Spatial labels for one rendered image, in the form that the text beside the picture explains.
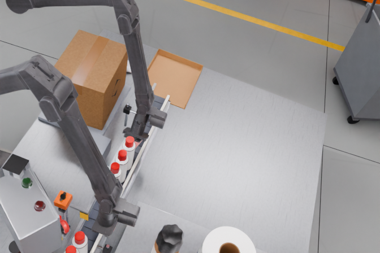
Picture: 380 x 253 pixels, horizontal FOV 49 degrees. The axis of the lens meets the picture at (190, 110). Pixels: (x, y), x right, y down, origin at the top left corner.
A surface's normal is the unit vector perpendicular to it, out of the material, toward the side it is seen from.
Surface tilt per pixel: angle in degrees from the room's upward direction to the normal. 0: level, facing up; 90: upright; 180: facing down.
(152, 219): 0
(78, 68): 0
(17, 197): 0
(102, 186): 67
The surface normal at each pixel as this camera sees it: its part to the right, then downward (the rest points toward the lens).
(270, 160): 0.20, -0.60
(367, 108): 0.07, 0.83
